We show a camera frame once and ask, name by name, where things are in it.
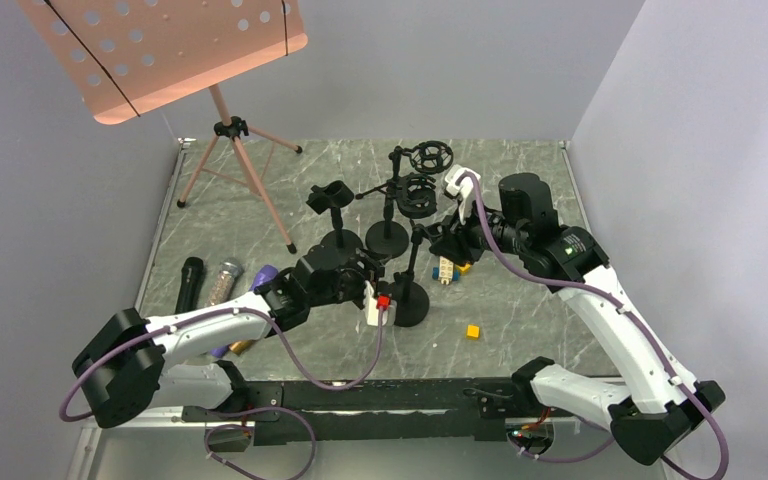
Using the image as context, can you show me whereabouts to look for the wrist white camera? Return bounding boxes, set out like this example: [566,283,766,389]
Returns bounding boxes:
[444,164,481,225]
[363,280,397,327]

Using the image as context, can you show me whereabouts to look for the pink perforated music stand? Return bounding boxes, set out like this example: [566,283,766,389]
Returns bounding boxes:
[18,0,309,253]

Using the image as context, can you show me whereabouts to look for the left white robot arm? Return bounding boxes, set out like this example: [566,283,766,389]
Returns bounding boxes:
[67,245,388,428]

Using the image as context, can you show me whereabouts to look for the purple cable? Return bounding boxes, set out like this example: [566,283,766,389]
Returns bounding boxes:
[59,301,385,480]
[460,170,730,480]

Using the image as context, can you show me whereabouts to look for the gold microphone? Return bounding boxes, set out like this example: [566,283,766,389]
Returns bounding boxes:
[228,340,256,355]

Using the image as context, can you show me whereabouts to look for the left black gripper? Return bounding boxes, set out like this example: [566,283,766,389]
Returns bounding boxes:
[308,249,391,308]

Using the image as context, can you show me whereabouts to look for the toy brick car blue wheels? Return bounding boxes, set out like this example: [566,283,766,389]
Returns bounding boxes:
[432,256,460,285]

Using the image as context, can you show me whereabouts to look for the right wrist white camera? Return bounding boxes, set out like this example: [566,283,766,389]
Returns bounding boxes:
[444,164,481,225]

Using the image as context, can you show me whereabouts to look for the black microphone with orange end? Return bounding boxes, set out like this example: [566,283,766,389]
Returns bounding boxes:
[174,256,205,314]

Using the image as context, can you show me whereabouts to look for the purple microphone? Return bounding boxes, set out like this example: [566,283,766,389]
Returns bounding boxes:
[210,264,278,359]

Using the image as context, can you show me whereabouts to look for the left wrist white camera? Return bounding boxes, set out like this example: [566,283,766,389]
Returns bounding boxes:
[363,280,397,327]

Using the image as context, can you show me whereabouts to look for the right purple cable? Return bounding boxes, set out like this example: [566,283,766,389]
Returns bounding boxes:
[460,170,730,480]

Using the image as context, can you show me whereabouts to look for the purple mic black stand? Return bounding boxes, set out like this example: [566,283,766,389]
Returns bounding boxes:
[364,173,437,259]

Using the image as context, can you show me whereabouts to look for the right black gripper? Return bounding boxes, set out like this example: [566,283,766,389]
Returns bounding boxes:
[430,194,528,266]

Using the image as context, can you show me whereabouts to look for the black round-base desk mic stand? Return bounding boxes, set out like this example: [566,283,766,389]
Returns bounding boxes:
[306,180,363,260]

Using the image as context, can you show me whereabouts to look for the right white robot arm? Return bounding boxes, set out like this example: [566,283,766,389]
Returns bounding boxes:
[430,166,725,465]

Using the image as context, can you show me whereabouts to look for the yellow cube on table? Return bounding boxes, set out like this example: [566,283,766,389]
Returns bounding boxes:
[465,324,481,340]

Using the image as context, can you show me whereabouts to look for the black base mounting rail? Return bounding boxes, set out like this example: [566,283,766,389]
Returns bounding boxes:
[181,378,577,446]

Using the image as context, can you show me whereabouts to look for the rhinestone silver microphone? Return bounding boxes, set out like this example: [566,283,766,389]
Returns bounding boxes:
[206,258,244,307]

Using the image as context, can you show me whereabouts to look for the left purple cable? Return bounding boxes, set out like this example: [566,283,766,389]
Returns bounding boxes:
[59,301,385,480]

